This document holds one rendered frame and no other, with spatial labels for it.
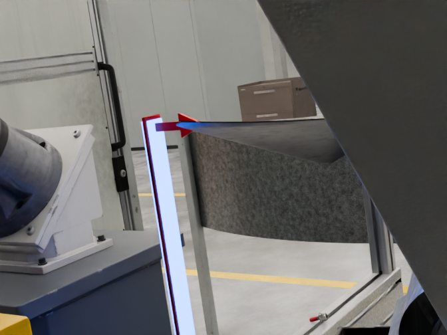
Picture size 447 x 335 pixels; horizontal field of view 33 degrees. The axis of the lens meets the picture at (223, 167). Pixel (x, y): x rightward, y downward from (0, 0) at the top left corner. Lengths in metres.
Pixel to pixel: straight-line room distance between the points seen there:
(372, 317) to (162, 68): 9.70
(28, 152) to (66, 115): 1.66
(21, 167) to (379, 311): 0.58
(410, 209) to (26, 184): 0.73
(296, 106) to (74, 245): 6.45
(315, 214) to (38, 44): 1.10
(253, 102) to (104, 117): 4.90
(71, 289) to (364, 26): 0.73
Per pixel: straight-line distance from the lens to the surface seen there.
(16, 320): 0.58
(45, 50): 2.62
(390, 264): 1.24
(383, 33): 0.24
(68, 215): 1.02
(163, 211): 0.74
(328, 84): 0.26
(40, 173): 0.99
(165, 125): 0.73
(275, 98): 7.45
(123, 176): 2.80
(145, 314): 1.04
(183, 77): 10.52
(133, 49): 11.09
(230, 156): 2.84
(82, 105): 2.71
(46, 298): 0.90
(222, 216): 2.97
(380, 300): 1.20
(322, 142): 0.72
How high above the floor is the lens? 1.24
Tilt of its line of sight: 9 degrees down
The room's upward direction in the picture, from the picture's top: 8 degrees counter-clockwise
